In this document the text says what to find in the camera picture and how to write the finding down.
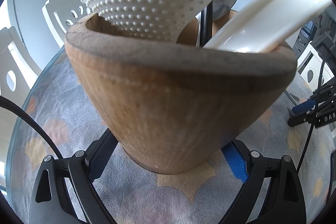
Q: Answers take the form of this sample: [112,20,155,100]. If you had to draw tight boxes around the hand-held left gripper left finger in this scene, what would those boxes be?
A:
[28,130,119,224]

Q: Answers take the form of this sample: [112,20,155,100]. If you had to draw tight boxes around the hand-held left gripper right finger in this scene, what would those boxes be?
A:
[220,141,308,224]

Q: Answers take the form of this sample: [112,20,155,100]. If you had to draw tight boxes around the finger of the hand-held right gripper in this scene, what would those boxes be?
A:
[292,82,336,115]
[287,105,336,128]

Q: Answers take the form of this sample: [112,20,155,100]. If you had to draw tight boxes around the white rice paddle holed handle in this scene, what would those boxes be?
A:
[202,0,332,54]

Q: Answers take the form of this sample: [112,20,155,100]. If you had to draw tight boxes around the wooden utensil holder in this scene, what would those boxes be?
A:
[64,13,298,175]

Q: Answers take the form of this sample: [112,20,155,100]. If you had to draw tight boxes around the black chopstick gold band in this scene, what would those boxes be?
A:
[200,0,214,47]

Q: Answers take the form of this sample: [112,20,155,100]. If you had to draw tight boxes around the white washing machine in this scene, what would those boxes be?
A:
[296,42,334,88]

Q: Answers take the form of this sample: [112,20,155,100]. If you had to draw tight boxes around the patterned grey tablecloth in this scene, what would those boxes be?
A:
[7,52,336,224]

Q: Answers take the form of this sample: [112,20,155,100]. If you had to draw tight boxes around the white dining chair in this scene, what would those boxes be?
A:
[41,0,93,36]
[0,26,44,98]

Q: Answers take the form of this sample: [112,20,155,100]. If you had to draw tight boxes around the black cable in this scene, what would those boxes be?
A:
[0,96,65,160]
[296,60,327,170]

